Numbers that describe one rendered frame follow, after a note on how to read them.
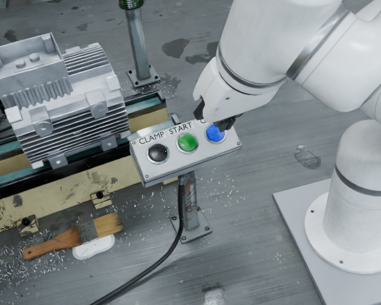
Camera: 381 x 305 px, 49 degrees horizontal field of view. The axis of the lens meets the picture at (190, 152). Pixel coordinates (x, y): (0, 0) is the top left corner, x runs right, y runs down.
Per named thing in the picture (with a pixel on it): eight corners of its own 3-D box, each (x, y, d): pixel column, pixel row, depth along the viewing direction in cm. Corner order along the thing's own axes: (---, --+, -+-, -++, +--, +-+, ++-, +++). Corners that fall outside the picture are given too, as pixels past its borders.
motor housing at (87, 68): (40, 187, 81) (2, 114, 67) (23, 126, 93) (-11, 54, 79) (136, 152, 86) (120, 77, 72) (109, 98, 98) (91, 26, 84)
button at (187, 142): (181, 156, 67) (182, 153, 65) (174, 140, 68) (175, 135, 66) (198, 150, 68) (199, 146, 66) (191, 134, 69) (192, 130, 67)
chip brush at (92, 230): (26, 267, 83) (24, 265, 82) (22, 246, 86) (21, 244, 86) (125, 230, 88) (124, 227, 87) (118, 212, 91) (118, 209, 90)
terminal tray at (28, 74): (7, 115, 73) (-10, 82, 67) (-1, 81, 79) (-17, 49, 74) (75, 94, 76) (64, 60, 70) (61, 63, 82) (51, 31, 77)
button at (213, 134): (209, 146, 68) (211, 143, 67) (202, 130, 69) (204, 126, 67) (225, 140, 69) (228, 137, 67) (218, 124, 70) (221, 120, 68)
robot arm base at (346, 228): (372, 181, 90) (392, 117, 77) (428, 257, 77) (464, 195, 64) (288, 205, 88) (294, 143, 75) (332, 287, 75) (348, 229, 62)
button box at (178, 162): (143, 189, 69) (144, 181, 64) (128, 150, 71) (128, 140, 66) (236, 155, 73) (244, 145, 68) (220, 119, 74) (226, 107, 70)
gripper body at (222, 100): (279, 20, 49) (253, 68, 59) (198, 43, 46) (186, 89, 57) (308, 75, 47) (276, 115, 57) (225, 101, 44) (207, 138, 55)
